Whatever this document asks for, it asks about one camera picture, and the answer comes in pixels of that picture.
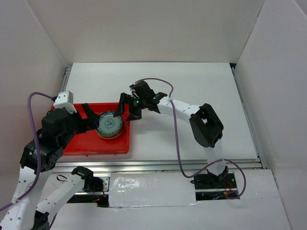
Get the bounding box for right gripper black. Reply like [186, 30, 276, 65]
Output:
[113, 92, 147, 121]

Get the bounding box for blue patterned plate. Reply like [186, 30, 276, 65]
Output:
[97, 111, 124, 134]

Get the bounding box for black plate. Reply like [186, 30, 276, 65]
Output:
[96, 130, 123, 139]

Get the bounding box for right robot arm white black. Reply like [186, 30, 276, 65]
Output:
[113, 79, 228, 188]

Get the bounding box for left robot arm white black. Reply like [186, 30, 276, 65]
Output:
[0, 103, 99, 230]

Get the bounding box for red plastic bin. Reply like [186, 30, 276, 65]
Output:
[64, 103, 130, 156]

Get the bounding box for white foam cover board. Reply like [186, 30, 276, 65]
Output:
[108, 172, 196, 207]

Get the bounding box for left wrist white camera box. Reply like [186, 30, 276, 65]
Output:
[53, 91, 75, 112]

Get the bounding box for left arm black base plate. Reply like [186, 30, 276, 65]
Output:
[82, 176, 109, 194]

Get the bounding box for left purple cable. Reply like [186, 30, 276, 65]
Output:
[0, 92, 57, 226]

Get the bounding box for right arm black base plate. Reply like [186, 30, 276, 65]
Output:
[190, 173, 237, 190]

